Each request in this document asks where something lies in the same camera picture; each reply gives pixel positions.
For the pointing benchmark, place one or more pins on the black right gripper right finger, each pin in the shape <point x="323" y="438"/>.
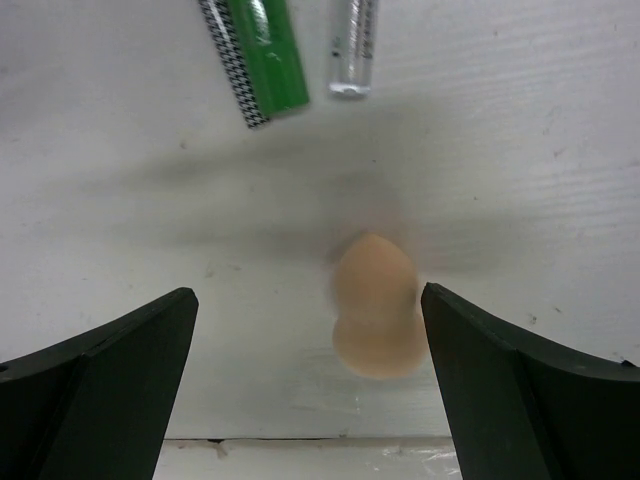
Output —
<point x="520" y="406"/>

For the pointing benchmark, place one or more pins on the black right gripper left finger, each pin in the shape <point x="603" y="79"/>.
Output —
<point x="97" y="405"/>

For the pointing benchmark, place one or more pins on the beige makeup sponge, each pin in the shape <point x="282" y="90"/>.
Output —
<point x="379" y="333"/>

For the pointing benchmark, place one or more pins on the black silver mascara pen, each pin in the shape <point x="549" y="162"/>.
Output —
<point x="352" y="43"/>

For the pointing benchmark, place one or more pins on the grey eyeliner pencil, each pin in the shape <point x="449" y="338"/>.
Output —
<point x="219" y="22"/>

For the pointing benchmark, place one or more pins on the green tube right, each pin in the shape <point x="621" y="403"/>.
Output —
<point x="272" y="58"/>

